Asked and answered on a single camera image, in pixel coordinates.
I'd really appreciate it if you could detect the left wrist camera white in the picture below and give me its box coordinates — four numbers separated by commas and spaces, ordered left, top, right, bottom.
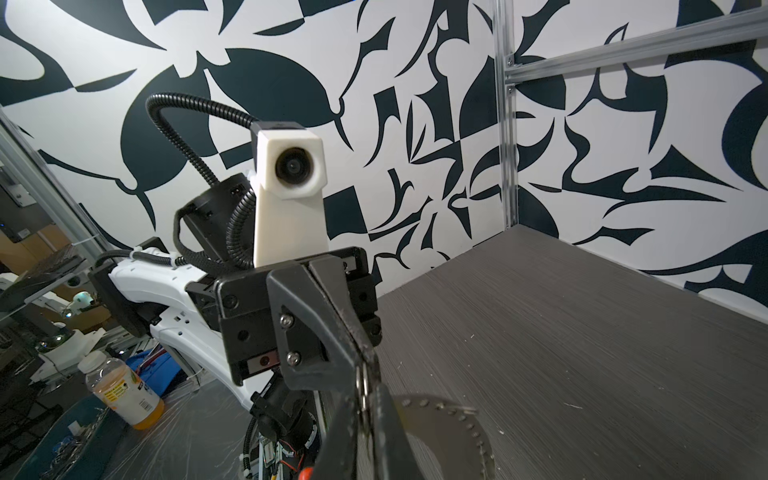
250, 121, 329, 267

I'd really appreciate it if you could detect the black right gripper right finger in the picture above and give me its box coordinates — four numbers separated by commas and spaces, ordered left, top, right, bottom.
370, 383, 423, 480

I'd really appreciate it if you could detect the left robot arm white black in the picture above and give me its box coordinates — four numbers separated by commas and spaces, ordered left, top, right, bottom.
91, 173, 393, 479

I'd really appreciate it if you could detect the orange liquid plastic bottle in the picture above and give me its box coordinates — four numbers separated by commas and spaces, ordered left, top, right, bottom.
78, 350, 165, 430

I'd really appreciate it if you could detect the black corrugated cable conduit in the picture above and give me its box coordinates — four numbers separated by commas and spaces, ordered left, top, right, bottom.
145, 91, 260, 271

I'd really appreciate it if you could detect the small silver split ring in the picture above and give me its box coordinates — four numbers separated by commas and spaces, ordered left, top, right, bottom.
355, 362, 372, 415

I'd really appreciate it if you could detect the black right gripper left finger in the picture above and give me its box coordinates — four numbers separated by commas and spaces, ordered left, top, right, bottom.
310, 392, 362, 480

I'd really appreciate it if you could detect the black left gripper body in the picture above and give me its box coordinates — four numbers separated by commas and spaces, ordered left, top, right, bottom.
214, 247, 382, 386

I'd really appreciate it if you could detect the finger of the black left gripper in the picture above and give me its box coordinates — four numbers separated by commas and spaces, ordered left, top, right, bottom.
309, 254, 380, 390
266, 260, 357, 393

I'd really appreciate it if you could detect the large metal keyring red handle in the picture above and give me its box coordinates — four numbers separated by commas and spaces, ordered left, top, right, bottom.
296, 392, 498, 480

